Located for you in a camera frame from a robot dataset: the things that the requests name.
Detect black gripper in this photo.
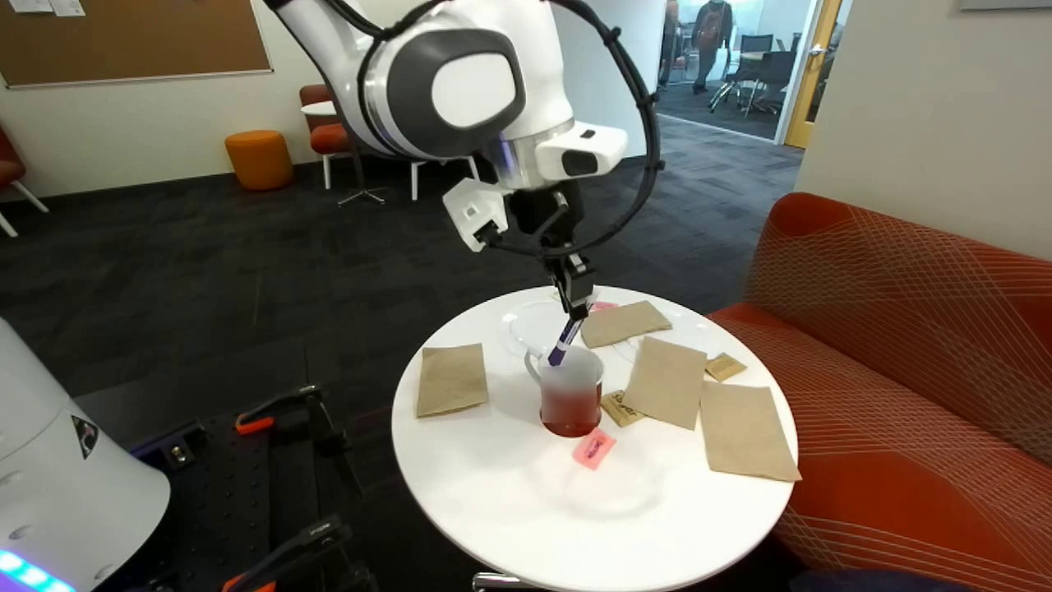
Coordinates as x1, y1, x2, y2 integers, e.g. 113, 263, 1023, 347
502, 181, 602, 325

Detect maroon white ceramic mug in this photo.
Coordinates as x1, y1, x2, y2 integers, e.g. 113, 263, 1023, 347
523, 340, 608, 440

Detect brown paper napkin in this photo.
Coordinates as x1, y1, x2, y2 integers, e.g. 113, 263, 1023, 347
580, 298, 673, 352
697, 377, 802, 488
414, 340, 491, 422
623, 337, 710, 434

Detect brown sugar packet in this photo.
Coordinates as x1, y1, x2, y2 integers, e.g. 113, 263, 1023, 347
699, 349, 749, 385
600, 393, 643, 431

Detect pink sweetener packet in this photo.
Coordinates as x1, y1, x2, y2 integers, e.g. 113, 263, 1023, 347
570, 429, 623, 473

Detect black office chair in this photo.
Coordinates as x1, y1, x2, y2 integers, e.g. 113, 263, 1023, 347
705, 29, 809, 120

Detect orange lounge armchair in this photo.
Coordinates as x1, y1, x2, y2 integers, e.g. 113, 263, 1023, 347
297, 80, 488, 203

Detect small round white table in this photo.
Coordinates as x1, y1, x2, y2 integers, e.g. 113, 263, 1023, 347
298, 99, 389, 211

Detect orange fabric corner sofa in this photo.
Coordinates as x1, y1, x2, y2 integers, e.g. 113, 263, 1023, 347
708, 191, 1052, 592

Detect orange round ottoman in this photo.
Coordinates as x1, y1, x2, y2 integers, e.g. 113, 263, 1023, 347
223, 129, 297, 199

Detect black mounting platform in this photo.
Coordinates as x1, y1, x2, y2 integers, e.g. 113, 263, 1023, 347
75, 340, 383, 592

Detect brown cork board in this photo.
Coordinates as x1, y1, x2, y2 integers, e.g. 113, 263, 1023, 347
0, 0, 273, 90

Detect red chair metal legs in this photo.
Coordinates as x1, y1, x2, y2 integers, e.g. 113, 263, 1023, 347
0, 122, 52, 239

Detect white pinned papers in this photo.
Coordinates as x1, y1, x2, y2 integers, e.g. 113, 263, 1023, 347
2, 0, 90, 19

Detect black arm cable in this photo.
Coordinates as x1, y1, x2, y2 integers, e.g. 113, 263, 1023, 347
317, 0, 666, 260

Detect silver table pedestal base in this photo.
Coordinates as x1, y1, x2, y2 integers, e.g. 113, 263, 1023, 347
470, 569, 554, 592

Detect black clamp orange handle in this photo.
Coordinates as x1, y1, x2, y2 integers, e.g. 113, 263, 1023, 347
218, 517, 359, 592
229, 381, 333, 444

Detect yellow door frame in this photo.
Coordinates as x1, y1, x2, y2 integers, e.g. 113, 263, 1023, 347
783, 0, 847, 156

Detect purple black cable connector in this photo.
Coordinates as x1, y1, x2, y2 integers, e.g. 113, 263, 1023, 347
128, 423, 214, 473

